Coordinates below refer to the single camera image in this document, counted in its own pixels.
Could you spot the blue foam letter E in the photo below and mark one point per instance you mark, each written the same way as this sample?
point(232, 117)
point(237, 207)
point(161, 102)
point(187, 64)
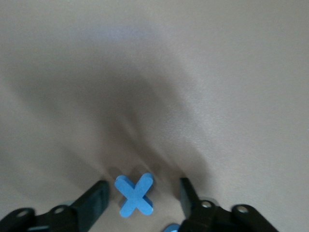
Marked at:
point(172, 228)

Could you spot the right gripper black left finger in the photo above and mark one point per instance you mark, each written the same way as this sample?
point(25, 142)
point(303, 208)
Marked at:
point(89, 205)

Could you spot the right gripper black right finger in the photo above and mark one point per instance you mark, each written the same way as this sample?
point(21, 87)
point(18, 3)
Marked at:
point(205, 215)

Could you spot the blue foam letter X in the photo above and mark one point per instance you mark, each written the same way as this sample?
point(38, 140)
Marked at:
point(135, 195)

